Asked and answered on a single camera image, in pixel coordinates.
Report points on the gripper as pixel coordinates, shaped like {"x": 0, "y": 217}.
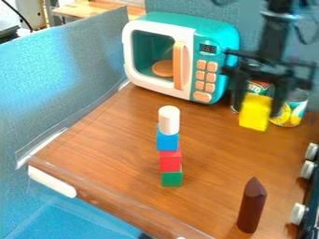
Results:
{"x": 270, "y": 67}

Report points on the yellow block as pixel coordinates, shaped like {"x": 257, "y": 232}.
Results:
{"x": 254, "y": 113}

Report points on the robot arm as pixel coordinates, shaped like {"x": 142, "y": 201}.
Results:
{"x": 275, "y": 34}

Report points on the red label can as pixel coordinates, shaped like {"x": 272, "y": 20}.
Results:
{"x": 259, "y": 87}

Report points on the yellow fruit label can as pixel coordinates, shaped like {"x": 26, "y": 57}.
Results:
{"x": 295, "y": 112}

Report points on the toy microwave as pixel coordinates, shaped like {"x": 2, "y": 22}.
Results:
{"x": 207, "y": 40}

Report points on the white cylinder block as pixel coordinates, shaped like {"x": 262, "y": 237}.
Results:
{"x": 169, "y": 119}

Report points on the toy stove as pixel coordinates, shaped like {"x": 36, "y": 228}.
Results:
{"x": 310, "y": 186}

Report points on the blue block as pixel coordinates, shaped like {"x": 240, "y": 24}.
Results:
{"x": 167, "y": 142}

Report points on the red block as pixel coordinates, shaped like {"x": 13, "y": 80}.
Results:
{"x": 170, "y": 161}

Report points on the brown pointed block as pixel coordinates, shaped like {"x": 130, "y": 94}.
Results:
{"x": 251, "y": 207}

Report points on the green block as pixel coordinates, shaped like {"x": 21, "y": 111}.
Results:
{"x": 172, "y": 179}

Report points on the wooden table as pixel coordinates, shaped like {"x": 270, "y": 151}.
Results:
{"x": 89, "y": 7}

